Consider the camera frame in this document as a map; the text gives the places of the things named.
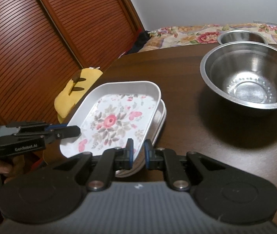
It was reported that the floral white square plate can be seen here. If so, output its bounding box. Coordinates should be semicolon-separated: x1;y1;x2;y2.
60;81;161;158

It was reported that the large steel bowl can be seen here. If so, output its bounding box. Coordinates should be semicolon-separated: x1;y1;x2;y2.
200;41;277;110

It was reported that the medium steel bowl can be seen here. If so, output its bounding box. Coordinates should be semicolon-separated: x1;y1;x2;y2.
217;30;268;45

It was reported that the left hand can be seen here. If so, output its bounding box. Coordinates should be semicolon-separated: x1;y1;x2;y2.
0;155;25;183

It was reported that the lower white square plate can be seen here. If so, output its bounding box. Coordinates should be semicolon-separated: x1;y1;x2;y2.
115;99;167;178

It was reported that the yellow plush cushion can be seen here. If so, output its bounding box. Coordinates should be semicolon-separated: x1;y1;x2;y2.
54;68;103;124

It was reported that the wooden louvered closet door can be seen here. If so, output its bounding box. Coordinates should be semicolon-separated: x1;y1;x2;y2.
0;0;144;124

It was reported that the floral bed quilt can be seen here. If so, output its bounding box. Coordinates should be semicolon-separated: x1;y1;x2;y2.
140;23;277;52

